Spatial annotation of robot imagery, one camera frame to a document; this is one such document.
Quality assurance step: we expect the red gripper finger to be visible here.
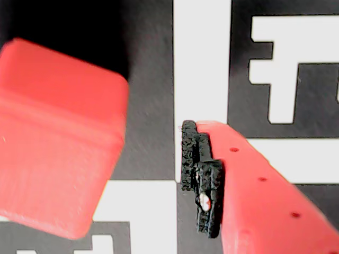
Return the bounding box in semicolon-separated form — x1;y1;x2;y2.
181;120;339;254

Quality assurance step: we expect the red cube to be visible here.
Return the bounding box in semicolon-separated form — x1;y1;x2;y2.
0;37;130;240

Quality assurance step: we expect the black white marker checkerboard mat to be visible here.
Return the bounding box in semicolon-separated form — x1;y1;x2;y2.
0;0;339;254

